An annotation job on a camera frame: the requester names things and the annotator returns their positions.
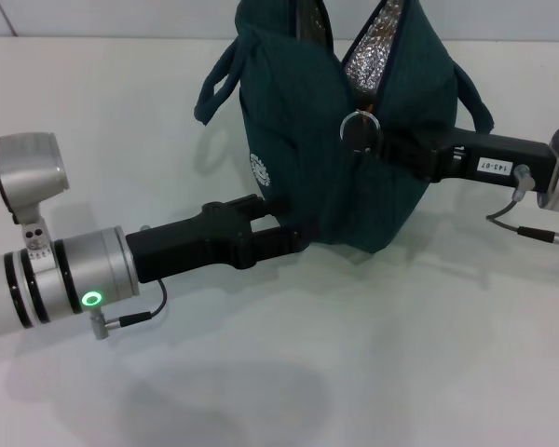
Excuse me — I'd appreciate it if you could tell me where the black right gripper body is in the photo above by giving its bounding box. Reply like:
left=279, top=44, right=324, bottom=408
left=429, top=128, right=559, bottom=195

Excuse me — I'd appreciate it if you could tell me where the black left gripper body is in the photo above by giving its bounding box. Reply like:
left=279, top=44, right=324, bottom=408
left=125, top=198, right=258, bottom=285

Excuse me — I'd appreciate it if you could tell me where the dark teal insulated lunch bag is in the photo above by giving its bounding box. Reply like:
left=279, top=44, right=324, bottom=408
left=193, top=0, right=496, bottom=255

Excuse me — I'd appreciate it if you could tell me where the dark right arm cable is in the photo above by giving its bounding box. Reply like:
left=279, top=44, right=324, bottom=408
left=487, top=165, right=559, bottom=257

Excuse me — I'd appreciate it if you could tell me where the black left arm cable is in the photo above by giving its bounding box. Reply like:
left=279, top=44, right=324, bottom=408
left=90, top=278, right=169, bottom=341

